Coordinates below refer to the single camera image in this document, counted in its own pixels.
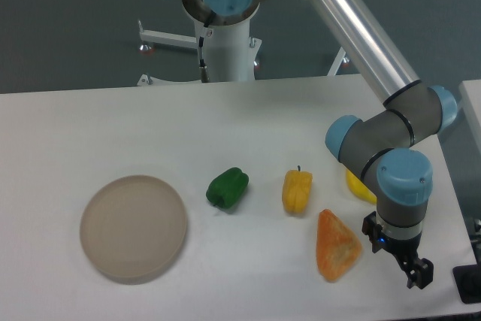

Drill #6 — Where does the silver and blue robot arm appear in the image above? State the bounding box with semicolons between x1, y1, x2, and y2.
182;0;457;288

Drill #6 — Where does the beige round plate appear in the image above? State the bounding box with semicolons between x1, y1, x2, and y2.
79;175;188;284

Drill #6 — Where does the white side table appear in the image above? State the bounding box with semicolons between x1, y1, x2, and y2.
435;79;481;141

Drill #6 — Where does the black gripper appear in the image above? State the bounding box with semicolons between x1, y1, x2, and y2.
362;212;434;289

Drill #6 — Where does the yellow banana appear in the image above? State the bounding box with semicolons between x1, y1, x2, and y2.
346;169;377;204

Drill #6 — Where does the black device at table edge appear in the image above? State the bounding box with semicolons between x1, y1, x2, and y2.
452;217;481;304

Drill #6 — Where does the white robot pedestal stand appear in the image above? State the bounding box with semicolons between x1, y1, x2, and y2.
138;0;351;86

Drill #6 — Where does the yellow bell pepper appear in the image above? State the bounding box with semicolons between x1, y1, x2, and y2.
282;166;313;214

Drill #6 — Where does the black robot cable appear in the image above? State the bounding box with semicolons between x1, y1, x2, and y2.
196;11;217;83

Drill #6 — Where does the green bell pepper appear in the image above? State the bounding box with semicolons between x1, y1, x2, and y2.
206;167;250;210

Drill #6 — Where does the orange triangular bread slice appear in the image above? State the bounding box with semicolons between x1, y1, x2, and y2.
316;209;362;283

